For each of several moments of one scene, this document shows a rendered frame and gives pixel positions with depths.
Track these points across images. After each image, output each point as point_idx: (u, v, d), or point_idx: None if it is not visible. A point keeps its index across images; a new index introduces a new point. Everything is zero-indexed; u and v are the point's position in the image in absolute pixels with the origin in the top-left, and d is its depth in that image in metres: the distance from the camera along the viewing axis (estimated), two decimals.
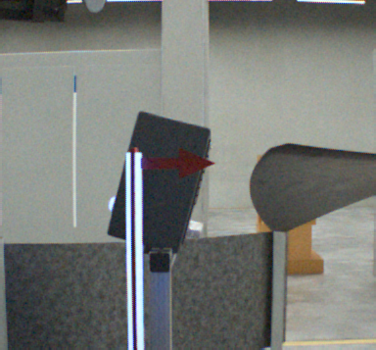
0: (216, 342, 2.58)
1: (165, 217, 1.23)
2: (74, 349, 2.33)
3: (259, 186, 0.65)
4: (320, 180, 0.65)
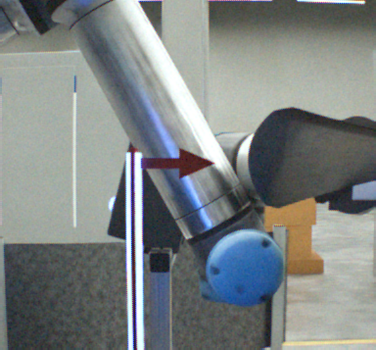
0: (216, 342, 2.58)
1: (165, 217, 1.23)
2: (74, 349, 2.33)
3: (258, 153, 0.65)
4: (319, 155, 0.65)
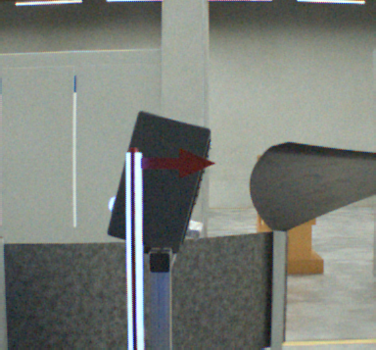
0: (216, 342, 2.58)
1: (165, 217, 1.23)
2: (74, 349, 2.33)
3: None
4: None
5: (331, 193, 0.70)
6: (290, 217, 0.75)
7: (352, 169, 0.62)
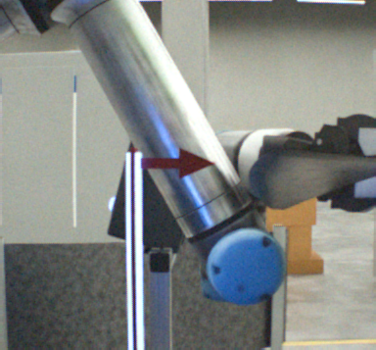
0: (216, 342, 2.58)
1: (165, 217, 1.23)
2: (74, 349, 2.33)
3: None
4: None
5: (330, 179, 0.71)
6: (289, 198, 0.75)
7: (352, 166, 0.62)
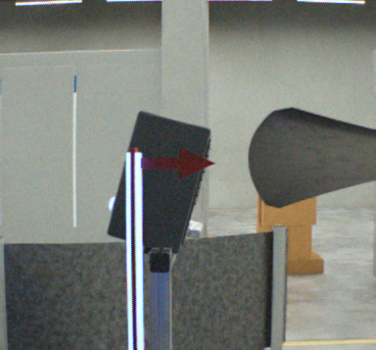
0: (216, 342, 2.58)
1: (165, 217, 1.23)
2: (74, 349, 2.33)
3: None
4: None
5: (328, 173, 0.70)
6: (285, 193, 0.75)
7: (352, 146, 0.62)
